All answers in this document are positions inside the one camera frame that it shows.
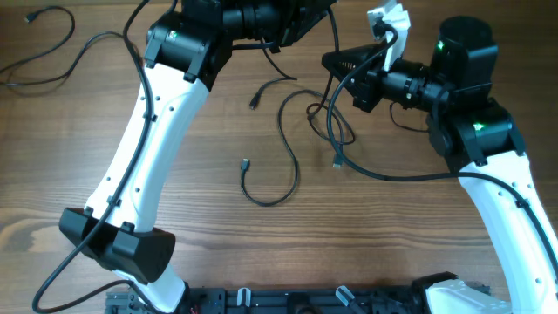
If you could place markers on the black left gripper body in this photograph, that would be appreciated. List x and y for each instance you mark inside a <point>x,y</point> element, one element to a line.
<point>296,13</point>

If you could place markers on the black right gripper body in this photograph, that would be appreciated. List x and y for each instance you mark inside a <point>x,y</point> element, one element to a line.
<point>371,92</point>

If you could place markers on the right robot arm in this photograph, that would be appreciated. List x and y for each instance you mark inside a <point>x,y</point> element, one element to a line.
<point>481,144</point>

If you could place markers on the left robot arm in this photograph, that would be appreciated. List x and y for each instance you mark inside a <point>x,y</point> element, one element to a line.
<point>185,51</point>

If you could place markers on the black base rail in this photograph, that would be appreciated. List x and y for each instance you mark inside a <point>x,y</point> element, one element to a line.
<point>391,299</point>

